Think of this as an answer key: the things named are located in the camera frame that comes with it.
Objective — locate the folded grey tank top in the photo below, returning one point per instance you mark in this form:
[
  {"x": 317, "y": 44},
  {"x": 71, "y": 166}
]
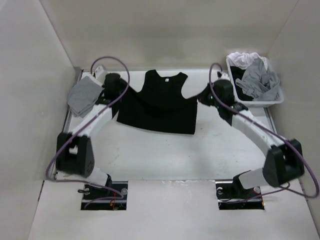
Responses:
[{"x": 83, "y": 96}]

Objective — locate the black garment in basket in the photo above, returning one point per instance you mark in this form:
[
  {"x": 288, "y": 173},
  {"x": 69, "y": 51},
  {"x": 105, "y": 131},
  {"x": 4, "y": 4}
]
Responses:
[{"x": 237, "y": 73}]

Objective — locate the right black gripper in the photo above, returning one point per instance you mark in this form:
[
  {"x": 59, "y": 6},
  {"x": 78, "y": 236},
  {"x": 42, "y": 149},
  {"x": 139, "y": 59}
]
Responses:
[{"x": 214, "y": 85}]

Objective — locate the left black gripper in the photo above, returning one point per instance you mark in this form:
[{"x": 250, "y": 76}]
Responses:
[{"x": 123, "y": 85}]

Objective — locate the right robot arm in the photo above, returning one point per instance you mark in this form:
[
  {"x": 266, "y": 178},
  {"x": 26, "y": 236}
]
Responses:
[{"x": 283, "y": 158}]

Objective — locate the grey garment in basket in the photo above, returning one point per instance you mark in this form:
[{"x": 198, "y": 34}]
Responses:
[{"x": 260, "y": 84}]

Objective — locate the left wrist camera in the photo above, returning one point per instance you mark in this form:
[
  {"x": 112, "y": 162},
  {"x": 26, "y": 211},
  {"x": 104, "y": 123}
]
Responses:
[{"x": 99, "y": 75}]

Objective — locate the white laundry basket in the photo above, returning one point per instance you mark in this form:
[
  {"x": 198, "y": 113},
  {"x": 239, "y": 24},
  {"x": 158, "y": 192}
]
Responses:
[{"x": 255, "y": 104}]

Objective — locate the white garment in basket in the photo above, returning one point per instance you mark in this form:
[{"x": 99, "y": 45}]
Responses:
[{"x": 244, "y": 60}]

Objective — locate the black tank top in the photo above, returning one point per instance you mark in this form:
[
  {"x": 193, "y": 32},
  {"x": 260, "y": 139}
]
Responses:
[{"x": 160, "y": 105}]

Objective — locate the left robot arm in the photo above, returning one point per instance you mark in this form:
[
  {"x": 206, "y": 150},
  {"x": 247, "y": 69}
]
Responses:
[{"x": 75, "y": 154}]

